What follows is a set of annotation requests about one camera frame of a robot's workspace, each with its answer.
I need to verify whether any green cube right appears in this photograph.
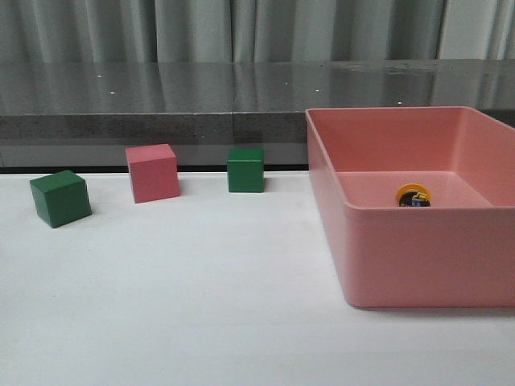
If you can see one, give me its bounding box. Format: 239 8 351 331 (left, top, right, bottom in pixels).
227 148 265 193

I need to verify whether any pink plastic bin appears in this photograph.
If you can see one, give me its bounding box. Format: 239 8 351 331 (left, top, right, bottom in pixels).
306 106 514 307

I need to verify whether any grey stone ledge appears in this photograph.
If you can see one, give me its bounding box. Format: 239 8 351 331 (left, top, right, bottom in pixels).
1 60 514 172

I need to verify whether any green cube left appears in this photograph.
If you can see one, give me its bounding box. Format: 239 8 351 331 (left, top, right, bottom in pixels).
30 170 92 228

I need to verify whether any yellow push button switch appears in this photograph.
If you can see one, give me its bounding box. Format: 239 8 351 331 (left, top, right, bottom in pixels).
396 183 431 207

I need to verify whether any grey curtain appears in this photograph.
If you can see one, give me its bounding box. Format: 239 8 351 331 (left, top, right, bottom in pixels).
1 1 514 63

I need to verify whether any green cube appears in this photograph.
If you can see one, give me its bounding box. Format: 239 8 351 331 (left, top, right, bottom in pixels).
30 170 92 228
227 148 265 193

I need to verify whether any pink cube middle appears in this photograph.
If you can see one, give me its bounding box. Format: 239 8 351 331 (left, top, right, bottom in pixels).
125 143 180 203

